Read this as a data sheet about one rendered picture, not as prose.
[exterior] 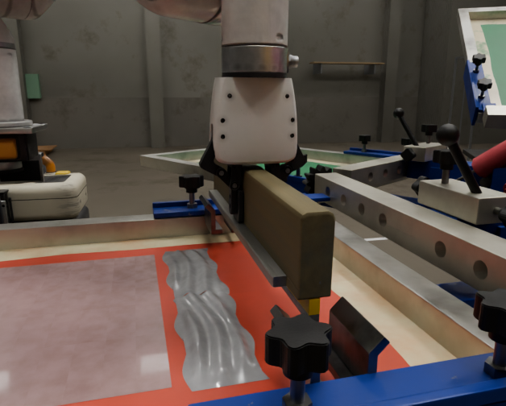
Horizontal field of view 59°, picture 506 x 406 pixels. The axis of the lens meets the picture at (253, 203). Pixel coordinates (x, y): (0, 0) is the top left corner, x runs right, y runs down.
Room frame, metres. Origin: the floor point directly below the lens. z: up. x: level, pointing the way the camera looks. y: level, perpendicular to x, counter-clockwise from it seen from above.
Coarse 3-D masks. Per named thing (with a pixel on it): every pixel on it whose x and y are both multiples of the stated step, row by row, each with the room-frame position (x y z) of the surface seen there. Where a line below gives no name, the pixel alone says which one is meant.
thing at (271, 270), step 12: (216, 192) 0.68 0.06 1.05; (216, 204) 0.63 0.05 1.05; (228, 204) 0.61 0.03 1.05; (228, 216) 0.55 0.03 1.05; (240, 228) 0.50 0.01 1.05; (240, 240) 0.48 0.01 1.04; (252, 240) 0.46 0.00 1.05; (252, 252) 0.43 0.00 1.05; (264, 252) 0.42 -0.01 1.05; (264, 264) 0.39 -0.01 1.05; (276, 264) 0.39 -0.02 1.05; (276, 276) 0.36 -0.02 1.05
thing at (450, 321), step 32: (0, 224) 0.72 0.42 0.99; (32, 224) 0.72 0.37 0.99; (64, 224) 0.72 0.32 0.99; (96, 224) 0.73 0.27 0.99; (128, 224) 0.74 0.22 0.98; (160, 224) 0.75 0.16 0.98; (192, 224) 0.77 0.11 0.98; (224, 224) 0.78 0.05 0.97; (352, 256) 0.60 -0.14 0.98; (384, 256) 0.57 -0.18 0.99; (384, 288) 0.51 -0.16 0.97; (416, 288) 0.47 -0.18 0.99; (416, 320) 0.45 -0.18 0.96; (448, 320) 0.40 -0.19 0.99; (480, 352) 0.36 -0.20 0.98
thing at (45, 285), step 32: (64, 256) 0.66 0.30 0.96; (96, 256) 0.66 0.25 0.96; (128, 256) 0.66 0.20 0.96; (160, 256) 0.66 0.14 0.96; (224, 256) 0.66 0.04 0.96; (0, 288) 0.54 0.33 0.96; (32, 288) 0.54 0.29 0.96; (64, 288) 0.54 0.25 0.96; (96, 288) 0.54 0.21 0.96; (128, 288) 0.54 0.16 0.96; (160, 288) 0.54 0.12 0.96; (256, 288) 0.54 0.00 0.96
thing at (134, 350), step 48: (0, 336) 0.42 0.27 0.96; (48, 336) 0.42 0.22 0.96; (96, 336) 0.42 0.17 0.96; (144, 336) 0.42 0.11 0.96; (0, 384) 0.34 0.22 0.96; (48, 384) 0.34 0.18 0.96; (96, 384) 0.34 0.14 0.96; (144, 384) 0.34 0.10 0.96; (240, 384) 0.34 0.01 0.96; (288, 384) 0.34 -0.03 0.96
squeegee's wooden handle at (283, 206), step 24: (264, 192) 0.44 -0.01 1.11; (288, 192) 0.41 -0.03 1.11; (264, 216) 0.43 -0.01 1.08; (288, 216) 0.36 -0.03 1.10; (312, 216) 0.34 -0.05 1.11; (264, 240) 0.43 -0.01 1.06; (288, 240) 0.36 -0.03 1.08; (312, 240) 0.34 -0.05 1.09; (288, 264) 0.36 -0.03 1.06; (312, 264) 0.34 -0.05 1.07; (312, 288) 0.34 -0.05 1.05
